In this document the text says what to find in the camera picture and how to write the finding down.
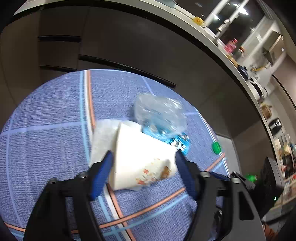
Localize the pink dish soap bottle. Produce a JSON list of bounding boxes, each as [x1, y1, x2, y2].
[[224, 38, 238, 52]]

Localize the blue printed plastic bag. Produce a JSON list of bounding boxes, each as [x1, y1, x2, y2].
[[134, 93, 190, 156]]

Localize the kitchen window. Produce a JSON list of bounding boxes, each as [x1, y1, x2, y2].
[[203, 0, 266, 47]]

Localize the white pot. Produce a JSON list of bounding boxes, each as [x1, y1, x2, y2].
[[248, 76, 267, 98]]

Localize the blue plaid tablecloth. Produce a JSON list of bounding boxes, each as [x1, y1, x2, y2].
[[0, 70, 237, 241]]

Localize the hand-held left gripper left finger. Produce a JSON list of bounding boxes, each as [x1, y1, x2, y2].
[[23, 151, 114, 241]]

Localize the steel kitchen faucet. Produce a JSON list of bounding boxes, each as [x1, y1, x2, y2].
[[216, 19, 230, 37]]

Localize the printed white paper cup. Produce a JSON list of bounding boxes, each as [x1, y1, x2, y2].
[[109, 122, 178, 192]]

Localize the white paper napkin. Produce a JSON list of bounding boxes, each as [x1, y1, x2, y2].
[[89, 119, 145, 192]]

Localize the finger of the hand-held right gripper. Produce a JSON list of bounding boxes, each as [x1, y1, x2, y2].
[[239, 173, 256, 189]]

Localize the dark blue pot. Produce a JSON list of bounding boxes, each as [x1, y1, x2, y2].
[[237, 65, 249, 78]]

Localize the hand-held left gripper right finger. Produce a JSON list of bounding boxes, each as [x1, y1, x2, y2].
[[174, 152, 266, 241]]

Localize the gas water heater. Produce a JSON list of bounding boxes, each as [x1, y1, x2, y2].
[[262, 30, 285, 65]]

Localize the dark kitchen base cabinets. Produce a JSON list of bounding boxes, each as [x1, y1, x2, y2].
[[0, 5, 273, 149]]

